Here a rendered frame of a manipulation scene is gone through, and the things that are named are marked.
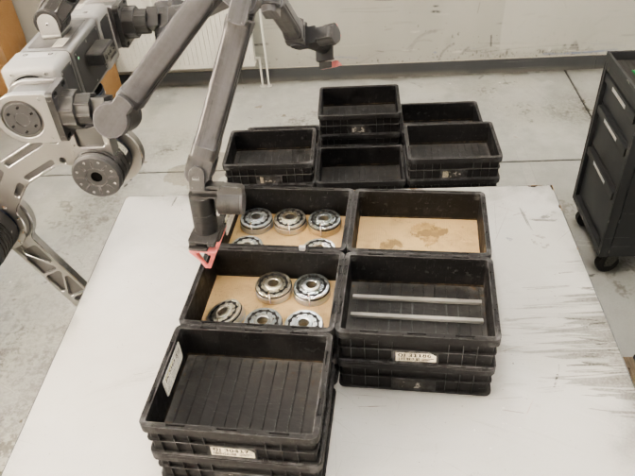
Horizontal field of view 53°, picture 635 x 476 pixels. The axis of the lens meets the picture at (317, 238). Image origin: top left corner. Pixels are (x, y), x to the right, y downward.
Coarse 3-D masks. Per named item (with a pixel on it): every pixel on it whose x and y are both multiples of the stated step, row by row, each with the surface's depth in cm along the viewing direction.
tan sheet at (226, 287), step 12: (216, 276) 189; (228, 276) 189; (216, 288) 185; (228, 288) 185; (240, 288) 184; (252, 288) 184; (216, 300) 181; (240, 300) 181; (252, 300) 180; (288, 300) 180; (204, 312) 178; (288, 312) 176; (324, 312) 175; (324, 324) 172
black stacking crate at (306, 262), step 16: (224, 256) 184; (240, 256) 183; (256, 256) 183; (272, 256) 182; (288, 256) 181; (304, 256) 180; (320, 256) 179; (336, 256) 179; (208, 272) 182; (224, 272) 189; (240, 272) 188; (256, 272) 187; (288, 272) 185; (304, 272) 184; (320, 272) 183; (336, 272) 183; (208, 288) 182; (192, 304) 169
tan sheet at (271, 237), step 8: (240, 216) 210; (272, 216) 209; (344, 216) 207; (240, 224) 207; (232, 232) 204; (240, 232) 204; (272, 232) 203; (304, 232) 202; (232, 240) 201; (264, 240) 200; (272, 240) 200; (280, 240) 200; (288, 240) 200; (296, 240) 199; (304, 240) 199; (336, 240) 198
